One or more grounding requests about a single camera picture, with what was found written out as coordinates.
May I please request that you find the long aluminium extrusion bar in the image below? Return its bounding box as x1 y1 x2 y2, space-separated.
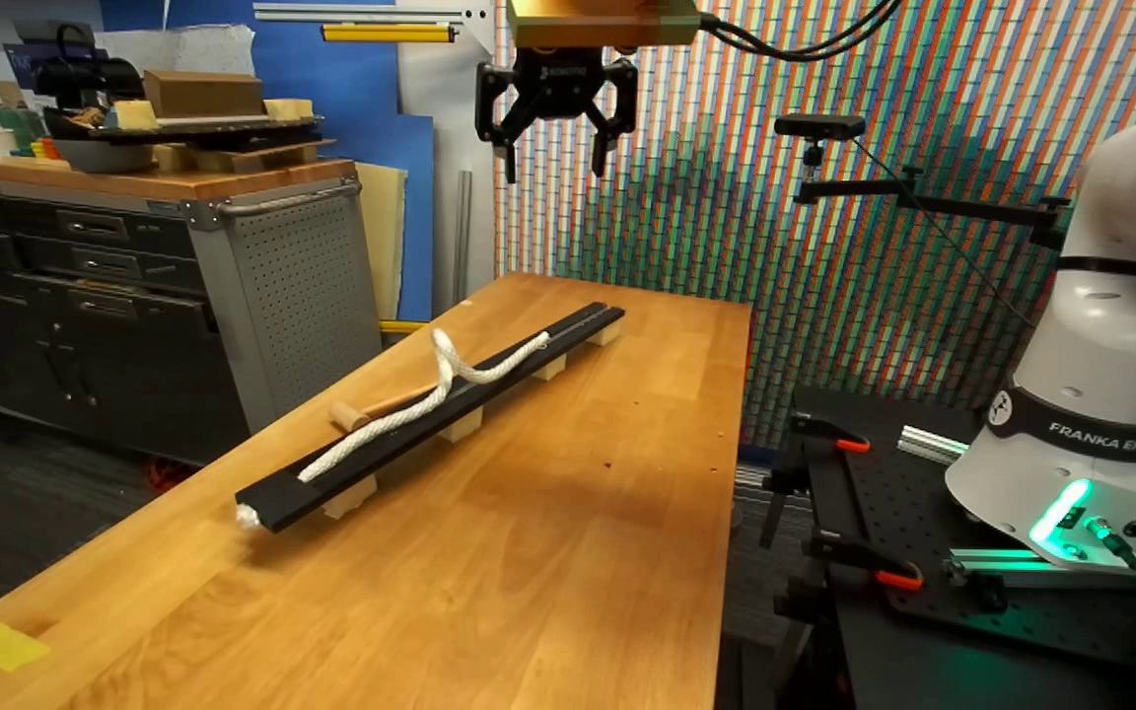
943 544 1136 584

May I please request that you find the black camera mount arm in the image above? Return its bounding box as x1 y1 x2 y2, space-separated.
795 136 1075 248

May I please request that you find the silver metal bar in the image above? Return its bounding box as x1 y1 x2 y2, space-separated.
248 0 492 27

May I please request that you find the green object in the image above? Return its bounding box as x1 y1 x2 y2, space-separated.
0 108 47 164

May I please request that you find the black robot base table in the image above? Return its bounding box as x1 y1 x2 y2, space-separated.
722 388 1136 710

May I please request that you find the flat black board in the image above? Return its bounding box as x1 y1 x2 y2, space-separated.
44 116 331 150

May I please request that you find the black tool on cabinet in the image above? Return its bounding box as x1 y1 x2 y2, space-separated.
0 19 112 116

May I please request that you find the wooden box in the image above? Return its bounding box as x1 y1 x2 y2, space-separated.
140 66 268 125

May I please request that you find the long black rail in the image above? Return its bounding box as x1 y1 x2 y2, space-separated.
232 302 630 538

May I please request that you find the loose wooden stick piece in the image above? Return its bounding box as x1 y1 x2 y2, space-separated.
329 380 448 436

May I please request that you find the black clamp orange tip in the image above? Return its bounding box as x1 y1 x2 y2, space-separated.
782 408 878 463
813 529 933 601

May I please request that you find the blue foam board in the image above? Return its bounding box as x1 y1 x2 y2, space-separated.
98 0 444 327

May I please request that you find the grey metal pole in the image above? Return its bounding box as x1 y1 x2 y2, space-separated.
454 167 479 308

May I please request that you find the grey metal tool cabinet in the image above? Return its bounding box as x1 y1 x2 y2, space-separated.
0 153 386 466

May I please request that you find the white board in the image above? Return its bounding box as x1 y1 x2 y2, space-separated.
394 0 502 312

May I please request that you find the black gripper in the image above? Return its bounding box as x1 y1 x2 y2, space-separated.
473 44 642 185

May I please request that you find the pale foam block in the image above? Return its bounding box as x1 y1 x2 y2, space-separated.
261 96 320 131
112 99 160 136

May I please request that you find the black camera on mount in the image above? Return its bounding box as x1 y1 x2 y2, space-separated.
772 112 874 142

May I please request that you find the colourful striped backdrop panel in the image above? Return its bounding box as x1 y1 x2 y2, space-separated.
490 0 1136 459

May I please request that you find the white rope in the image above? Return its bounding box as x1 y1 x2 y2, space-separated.
294 327 558 488

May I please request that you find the beige foam panel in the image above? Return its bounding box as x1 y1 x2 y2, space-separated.
350 164 411 327

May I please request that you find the short aluminium extrusion bar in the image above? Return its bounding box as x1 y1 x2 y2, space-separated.
897 423 980 466

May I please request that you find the yellow level bar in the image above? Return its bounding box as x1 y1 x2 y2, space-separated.
320 19 458 48

